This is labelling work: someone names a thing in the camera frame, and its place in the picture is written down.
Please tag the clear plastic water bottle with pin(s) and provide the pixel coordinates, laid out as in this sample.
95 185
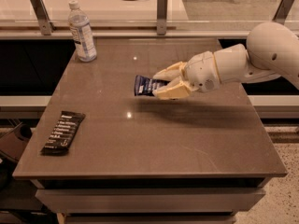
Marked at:
82 32

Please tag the left metal glass bracket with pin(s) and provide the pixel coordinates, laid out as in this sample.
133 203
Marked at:
43 19

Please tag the grey drawer front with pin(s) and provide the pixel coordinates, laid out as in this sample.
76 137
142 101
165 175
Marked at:
198 200

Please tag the black rxbar chocolate wrapper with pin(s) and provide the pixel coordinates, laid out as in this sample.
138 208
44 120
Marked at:
63 133

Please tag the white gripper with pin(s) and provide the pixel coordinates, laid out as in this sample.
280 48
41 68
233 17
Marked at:
202 73

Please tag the right metal glass bracket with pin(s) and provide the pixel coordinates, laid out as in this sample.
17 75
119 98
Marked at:
282 11

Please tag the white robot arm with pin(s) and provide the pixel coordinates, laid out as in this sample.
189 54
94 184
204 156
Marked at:
271 51

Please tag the middle metal glass bracket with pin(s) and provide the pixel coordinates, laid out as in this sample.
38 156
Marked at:
161 25

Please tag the dark chair at left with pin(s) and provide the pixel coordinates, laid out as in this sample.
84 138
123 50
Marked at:
12 145

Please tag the metal glass bracket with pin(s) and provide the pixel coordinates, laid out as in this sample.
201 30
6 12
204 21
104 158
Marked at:
43 19
282 11
161 25

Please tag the blue rxbar blueberry wrapper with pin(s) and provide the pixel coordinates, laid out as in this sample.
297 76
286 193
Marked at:
145 86

